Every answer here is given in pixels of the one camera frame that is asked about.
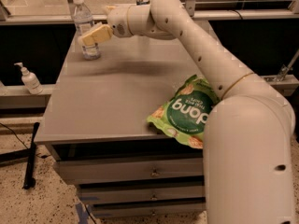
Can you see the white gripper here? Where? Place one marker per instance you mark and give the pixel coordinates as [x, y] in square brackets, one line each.
[118, 21]

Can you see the clear plastic water bottle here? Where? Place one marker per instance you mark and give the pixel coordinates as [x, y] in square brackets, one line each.
[83, 20]

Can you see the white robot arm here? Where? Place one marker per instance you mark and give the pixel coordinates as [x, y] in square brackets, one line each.
[247, 137]

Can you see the white pump dispenser bottle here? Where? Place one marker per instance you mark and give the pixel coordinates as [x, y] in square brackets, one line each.
[30, 80]

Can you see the green rice chip bag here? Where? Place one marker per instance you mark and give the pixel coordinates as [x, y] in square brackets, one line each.
[184, 116]

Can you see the blue energy drink can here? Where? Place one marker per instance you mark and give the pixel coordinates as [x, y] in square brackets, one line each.
[142, 2]

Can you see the grey drawer cabinet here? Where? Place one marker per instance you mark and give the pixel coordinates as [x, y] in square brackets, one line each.
[98, 109]

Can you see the top grey drawer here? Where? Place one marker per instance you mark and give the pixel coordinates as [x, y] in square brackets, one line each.
[127, 169]

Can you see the grey drawer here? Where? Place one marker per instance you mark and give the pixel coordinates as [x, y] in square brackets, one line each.
[140, 195]
[146, 208]
[127, 169]

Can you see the black floor stand leg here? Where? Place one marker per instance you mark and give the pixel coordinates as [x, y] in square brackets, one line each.
[28, 153]

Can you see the middle grey drawer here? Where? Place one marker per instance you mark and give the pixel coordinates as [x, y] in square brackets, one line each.
[140, 195]

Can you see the bottom grey drawer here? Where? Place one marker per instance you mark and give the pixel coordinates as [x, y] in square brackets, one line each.
[146, 208]

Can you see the metal window bracket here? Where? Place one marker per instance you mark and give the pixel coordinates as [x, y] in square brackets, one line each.
[190, 3]

